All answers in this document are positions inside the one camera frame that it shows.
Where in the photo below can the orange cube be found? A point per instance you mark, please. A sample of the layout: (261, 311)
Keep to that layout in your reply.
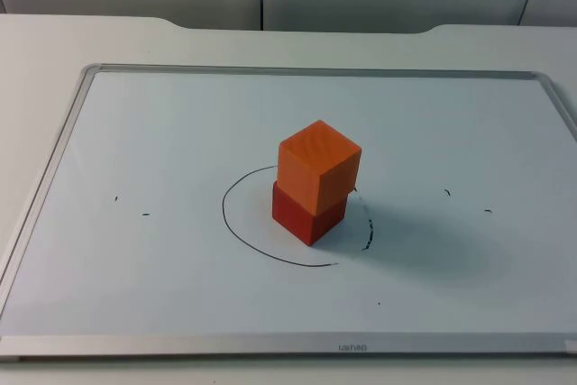
(315, 164)

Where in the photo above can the red cube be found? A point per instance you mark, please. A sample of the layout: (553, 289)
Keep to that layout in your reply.
(306, 222)

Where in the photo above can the grey-framed whiteboard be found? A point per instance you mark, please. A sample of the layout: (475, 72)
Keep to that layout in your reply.
(135, 268)

